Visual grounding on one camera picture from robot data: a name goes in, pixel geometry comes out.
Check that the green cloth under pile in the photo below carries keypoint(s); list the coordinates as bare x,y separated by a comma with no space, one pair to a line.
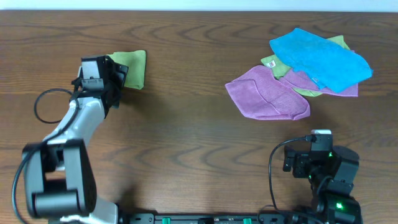
299,81

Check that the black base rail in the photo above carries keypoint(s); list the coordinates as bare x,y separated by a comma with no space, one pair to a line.
150,218

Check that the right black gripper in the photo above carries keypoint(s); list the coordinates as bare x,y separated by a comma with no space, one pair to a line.
288,158

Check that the blue microfiber cloth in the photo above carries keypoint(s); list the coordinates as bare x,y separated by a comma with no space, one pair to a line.
326,63

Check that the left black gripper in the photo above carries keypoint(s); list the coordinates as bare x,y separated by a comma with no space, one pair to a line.
117,76

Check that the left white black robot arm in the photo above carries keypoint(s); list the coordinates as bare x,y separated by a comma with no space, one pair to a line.
59,182

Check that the purple microfiber cloth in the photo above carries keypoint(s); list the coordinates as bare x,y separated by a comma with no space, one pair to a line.
258,95

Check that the lime green microfiber cloth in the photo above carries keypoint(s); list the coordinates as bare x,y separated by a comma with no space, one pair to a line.
136,63

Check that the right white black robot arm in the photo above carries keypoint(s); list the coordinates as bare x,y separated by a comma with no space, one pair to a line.
331,175

